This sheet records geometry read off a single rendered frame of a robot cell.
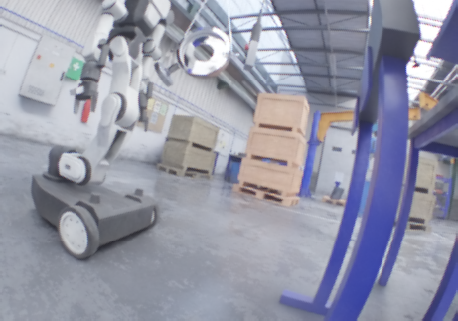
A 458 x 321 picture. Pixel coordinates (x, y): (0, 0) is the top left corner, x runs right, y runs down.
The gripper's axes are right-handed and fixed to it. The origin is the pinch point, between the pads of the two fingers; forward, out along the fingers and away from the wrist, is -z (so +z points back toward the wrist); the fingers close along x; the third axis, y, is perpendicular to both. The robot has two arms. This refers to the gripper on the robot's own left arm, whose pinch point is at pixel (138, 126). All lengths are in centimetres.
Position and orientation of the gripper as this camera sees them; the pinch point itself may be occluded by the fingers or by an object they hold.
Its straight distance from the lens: 127.8
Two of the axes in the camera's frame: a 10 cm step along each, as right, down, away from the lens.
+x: 9.9, 0.1, -1.4
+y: 1.4, 1.1, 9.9
